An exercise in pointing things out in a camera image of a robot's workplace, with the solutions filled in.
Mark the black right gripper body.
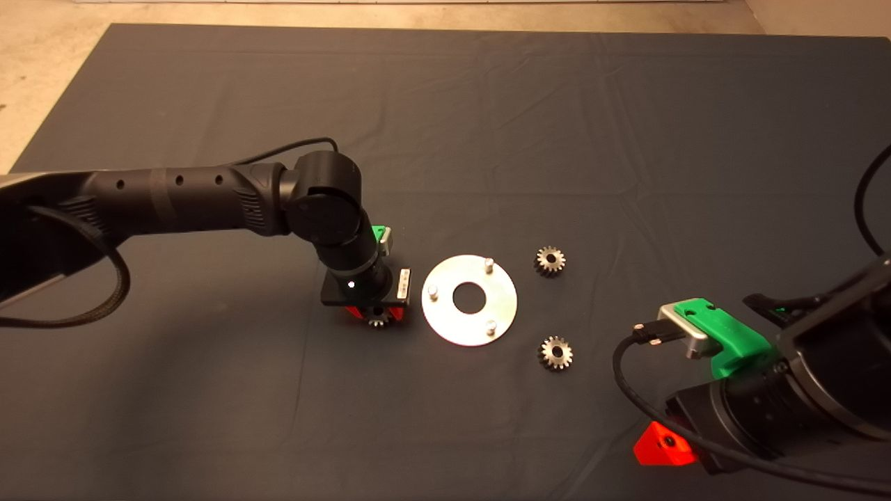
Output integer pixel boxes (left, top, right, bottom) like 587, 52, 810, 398
665, 379, 749, 475

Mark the green right camera mount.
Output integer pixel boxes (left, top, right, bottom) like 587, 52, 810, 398
674, 298, 777, 380

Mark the silver right camera box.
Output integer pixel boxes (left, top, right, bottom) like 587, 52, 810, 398
658, 303, 721, 360

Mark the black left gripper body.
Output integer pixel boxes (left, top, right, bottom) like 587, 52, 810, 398
320, 266, 413, 309

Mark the dark grey table cloth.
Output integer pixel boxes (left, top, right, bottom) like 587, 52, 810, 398
0, 23, 891, 501

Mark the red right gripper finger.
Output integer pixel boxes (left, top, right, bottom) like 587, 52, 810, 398
633, 420, 697, 466

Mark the round metal carrier plate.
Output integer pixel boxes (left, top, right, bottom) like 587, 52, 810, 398
421, 255, 519, 347

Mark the black braided cable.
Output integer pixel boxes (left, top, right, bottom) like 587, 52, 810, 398
0, 205, 132, 329

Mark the thin black hanging cable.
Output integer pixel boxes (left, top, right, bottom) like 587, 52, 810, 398
855, 143, 891, 255

